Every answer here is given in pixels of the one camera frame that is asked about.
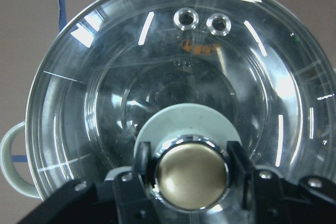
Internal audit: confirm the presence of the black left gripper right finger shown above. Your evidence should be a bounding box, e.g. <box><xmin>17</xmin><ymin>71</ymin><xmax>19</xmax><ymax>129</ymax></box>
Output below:
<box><xmin>226</xmin><ymin>141</ymin><xmax>335</xmax><ymax>223</ymax></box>

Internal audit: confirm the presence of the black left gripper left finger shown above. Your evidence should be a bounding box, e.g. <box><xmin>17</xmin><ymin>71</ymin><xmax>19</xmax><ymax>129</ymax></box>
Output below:
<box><xmin>20</xmin><ymin>142</ymin><xmax>160</xmax><ymax>223</ymax></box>

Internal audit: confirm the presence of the pale green electric pot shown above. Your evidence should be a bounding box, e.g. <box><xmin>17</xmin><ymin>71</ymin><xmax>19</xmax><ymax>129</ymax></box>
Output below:
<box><xmin>1</xmin><ymin>61</ymin><xmax>335</xmax><ymax>211</ymax></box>

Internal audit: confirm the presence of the glass pot lid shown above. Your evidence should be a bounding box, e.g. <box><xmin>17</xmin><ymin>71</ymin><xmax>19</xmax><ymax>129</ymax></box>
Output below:
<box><xmin>23</xmin><ymin>0</ymin><xmax>335</xmax><ymax>223</ymax></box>

